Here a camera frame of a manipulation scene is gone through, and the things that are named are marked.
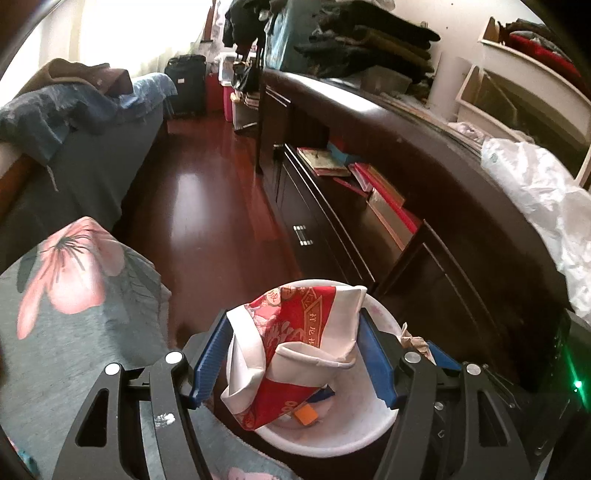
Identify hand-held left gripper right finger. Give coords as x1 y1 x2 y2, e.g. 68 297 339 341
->
358 307 541 480

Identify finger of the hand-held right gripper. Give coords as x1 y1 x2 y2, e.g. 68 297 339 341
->
427 340 465 370

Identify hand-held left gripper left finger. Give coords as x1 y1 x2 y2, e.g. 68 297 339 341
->
51 314 234 480

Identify white paper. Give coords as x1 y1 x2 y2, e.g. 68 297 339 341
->
399 322 435 363

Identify red and white paper bag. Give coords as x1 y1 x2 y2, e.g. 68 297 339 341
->
221 284 369 431

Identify white plastic basin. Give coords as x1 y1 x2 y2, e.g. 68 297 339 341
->
228 277 407 461

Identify grey floral bed cover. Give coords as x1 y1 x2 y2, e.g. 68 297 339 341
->
0 216 296 480

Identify red book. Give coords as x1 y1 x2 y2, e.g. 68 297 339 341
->
348 162 406 208

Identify white plastic bag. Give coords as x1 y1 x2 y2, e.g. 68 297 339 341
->
480 137 591 324

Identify dark wooden cabinet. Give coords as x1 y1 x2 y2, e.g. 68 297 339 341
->
255 68 591 402

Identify dark wooden bed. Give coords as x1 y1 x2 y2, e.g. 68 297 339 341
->
0 71 178 278

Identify red storage box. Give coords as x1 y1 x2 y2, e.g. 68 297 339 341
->
205 74 234 123

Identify black suitcase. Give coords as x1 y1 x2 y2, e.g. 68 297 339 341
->
164 54 208 117

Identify black hanging bag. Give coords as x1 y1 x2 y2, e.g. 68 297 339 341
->
231 62 264 93

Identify clear plastic storage box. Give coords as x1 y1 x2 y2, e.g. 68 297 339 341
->
218 52 242 88

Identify white stacking bin with clothes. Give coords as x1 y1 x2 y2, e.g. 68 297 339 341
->
478 17 591 100

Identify blue quilt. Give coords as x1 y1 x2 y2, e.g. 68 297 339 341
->
0 73 178 164

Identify brown blanket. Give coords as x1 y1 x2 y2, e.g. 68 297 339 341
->
16 58 134 97

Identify stack of folded dark clothes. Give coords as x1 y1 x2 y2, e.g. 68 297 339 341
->
294 11 441 79

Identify pile of red and dark clothes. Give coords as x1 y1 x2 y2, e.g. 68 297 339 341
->
503 18 583 75

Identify white window curtain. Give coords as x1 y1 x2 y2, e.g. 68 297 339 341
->
78 0 217 78

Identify black coats on rack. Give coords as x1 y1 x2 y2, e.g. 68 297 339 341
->
223 0 278 47

